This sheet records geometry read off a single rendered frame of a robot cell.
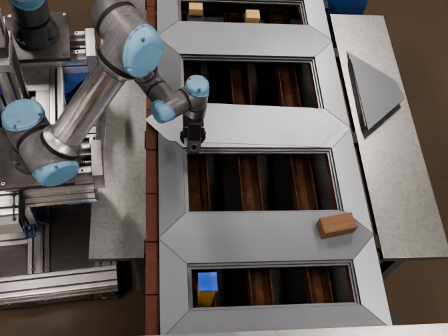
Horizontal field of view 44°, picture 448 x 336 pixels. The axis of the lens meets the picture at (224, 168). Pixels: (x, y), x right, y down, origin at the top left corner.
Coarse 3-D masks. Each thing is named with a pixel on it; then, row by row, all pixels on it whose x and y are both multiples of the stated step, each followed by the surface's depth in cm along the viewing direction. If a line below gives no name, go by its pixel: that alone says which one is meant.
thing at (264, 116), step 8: (256, 112) 215; (264, 112) 216; (272, 112) 216; (256, 120) 214; (264, 120) 214; (272, 120) 214; (256, 128) 212; (264, 128) 212; (272, 128) 212; (256, 136) 210; (264, 136) 210; (272, 136) 211; (256, 144) 208; (264, 144) 208; (272, 144) 209
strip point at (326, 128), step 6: (318, 114) 218; (318, 120) 217; (324, 120) 217; (330, 120) 217; (318, 126) 215; (324, 126) 216; (330, 126) 216; (336, 126) 216; (318, 132) 214; (324, 132) 214; (330, 132) 215; (318, 138) 213; (324, 138) 213
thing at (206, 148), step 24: (192, 0) 244; (216, 0) 246; (240, 0) 247; (264, 0) 248; (288, 0) 250; (312, 72) 231; (336, 120) 218; (216, 144) 206; (240, 144) 207; (336, 192) 204; (192, 264) 183; (216, 264) 184; (240, 264) 185; (264, 264) 186; (288, 264) 187; (312, 264) 189; (336, 264) 190
